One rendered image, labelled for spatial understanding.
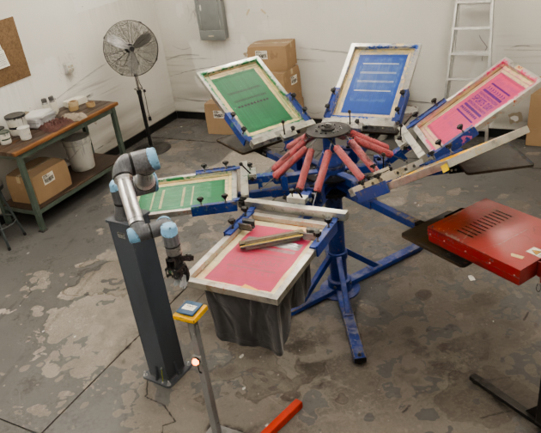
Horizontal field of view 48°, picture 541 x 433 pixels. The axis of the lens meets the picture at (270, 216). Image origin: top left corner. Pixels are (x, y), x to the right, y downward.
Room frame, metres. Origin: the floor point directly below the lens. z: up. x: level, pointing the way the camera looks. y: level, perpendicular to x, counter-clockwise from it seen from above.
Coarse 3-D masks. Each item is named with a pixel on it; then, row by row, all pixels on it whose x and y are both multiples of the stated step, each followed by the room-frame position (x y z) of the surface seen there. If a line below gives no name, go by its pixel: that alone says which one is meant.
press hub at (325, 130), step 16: (320, 128) 3.86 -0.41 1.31; (336, 128) 3.83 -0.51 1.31; (320, 160) 3.82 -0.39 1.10; (336, 160) 3.77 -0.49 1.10; (336, 176) 3.71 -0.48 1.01; (336, 192) 3.68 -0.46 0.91; (336, 208) 3.77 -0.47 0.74; (336, 240) 3.77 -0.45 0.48; (336, 256) 3.76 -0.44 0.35; (336, 272) 3.77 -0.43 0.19; (320, 288) 3.86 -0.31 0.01; (336, 288) 3.75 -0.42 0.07; (352, 288) 3.80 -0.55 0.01
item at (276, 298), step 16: (288, 224) 3.23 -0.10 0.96; (304, 224) 3.17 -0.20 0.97; (320, 224) 3.12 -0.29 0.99; (224, 240) 3.09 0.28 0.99; (208, 256) 2.93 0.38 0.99; (304, 256) 2.79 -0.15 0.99; (192, 272) 2.78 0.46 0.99; (208, 288) 2.64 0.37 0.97; (224, 288) 2.59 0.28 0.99; (240, 288) 2.57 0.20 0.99; (288, 288) 2.54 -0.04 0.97
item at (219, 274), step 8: (256, 232) 3.19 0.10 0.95; (264, 232) 3.18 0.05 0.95; (272, 232) 3.16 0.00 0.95; (280, 232) 3.15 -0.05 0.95; (256, 248) 3.00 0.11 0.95; (264, 248) 2.99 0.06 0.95; (232, 256) 2.95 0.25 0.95; (224, 264) 2.88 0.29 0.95; (216, 272) 2.80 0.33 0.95; (224, 272) 2.79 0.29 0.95; (232, 272) 2.78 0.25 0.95; (240, 272) 2.77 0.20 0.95; (216, 280) 2.73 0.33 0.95; (224, 280) 2.72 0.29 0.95; (232, 280) 2.71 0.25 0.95
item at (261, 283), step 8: (304, 240) 3.03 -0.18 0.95; (272, 248) 2.98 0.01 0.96; (280, 248) 2.96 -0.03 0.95; (288, 256) 2.87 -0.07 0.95; (296, 256) 2.86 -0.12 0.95; (288, 264) 2.79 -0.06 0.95; (280, 272) 2.72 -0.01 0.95; (240, 280) 2.69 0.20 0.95; (248, 280) 2.69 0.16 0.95; (256, 280) 2.68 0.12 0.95; (264, 280) 2.66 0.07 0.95; (272, 280) 2.66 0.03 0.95; (256, 288) 2.60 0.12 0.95; (264, 288) 2.59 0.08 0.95; (272, 288) 2.59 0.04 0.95
